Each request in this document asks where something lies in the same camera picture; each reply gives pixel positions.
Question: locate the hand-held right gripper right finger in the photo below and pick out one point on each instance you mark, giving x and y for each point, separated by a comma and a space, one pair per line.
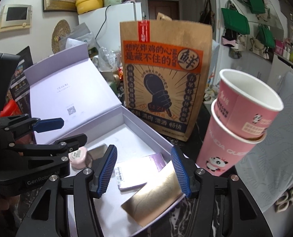
182, 172

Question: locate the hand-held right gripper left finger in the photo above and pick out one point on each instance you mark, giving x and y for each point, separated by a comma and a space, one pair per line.
104, 172

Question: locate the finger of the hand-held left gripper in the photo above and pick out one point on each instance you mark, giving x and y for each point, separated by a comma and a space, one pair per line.
50, 124
74, 140

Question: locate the pink round compact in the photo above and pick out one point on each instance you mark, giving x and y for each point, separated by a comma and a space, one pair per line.
77, 158

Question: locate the purple box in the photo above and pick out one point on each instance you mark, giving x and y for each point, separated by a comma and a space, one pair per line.
131, 177

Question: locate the gold box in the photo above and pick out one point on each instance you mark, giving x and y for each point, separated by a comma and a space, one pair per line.
154, 200

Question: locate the lavender gift box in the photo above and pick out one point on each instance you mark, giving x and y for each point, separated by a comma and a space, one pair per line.
62, 84

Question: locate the black printed pouch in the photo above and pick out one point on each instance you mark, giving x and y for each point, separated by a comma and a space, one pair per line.
21, 84

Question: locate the shiny metallic case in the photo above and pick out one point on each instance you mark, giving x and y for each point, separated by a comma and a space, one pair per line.
97, 153

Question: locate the red canister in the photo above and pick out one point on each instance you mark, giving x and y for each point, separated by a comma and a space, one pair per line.
9, 106

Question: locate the pink panda paper cup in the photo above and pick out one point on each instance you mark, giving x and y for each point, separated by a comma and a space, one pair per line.
220, 148

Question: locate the woven straw fan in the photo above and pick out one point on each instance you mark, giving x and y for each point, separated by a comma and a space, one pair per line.
60, 37

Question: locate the clear plastic bag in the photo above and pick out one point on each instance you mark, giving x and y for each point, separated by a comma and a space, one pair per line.
107, 56

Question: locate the printed brown paper bag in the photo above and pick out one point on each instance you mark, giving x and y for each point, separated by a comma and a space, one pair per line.
161, 84

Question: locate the grey plastic pouch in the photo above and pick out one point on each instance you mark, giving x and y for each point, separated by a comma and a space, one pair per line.
82, 34

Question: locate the pale leaf patterned cloth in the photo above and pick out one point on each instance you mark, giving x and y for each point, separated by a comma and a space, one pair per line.
280, 158

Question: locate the beige sandal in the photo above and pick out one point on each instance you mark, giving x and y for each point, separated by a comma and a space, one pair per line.
283, 201
292, 192

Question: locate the white refrigerator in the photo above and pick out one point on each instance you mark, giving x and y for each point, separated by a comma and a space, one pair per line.
112, 22

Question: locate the yellow pot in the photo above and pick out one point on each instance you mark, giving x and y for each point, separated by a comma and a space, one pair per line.
89, 1

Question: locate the pink black bag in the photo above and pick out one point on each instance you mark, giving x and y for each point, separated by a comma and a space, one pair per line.
229, 40

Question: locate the cream tote bag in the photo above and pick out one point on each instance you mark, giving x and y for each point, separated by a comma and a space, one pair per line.
256, 45

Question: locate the brown wooden door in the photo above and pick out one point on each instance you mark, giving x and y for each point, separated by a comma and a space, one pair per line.
163, 9

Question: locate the black hanging bag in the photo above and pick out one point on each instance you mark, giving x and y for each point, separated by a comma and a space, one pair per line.
205, 14

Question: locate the green tote bag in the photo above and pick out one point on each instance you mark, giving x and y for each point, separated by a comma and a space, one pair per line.
235, 21

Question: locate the row of toiletry bottles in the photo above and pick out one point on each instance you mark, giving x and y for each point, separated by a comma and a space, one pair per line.
291, 53

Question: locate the wall intercom panel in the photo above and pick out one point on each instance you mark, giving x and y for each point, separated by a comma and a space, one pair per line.
15, 14

